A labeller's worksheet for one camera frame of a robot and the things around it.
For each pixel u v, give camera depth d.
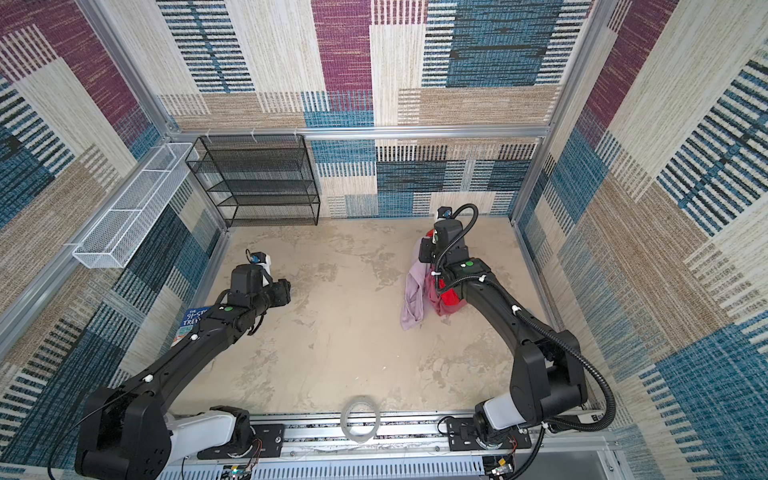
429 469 0.70
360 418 0.79
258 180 1.10
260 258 0.76
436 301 0.90
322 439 0.76
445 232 0.63
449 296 0.91
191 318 0.92
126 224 0.74
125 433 0.40
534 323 0.47
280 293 0.78
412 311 0.92
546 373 0.43
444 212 0.74
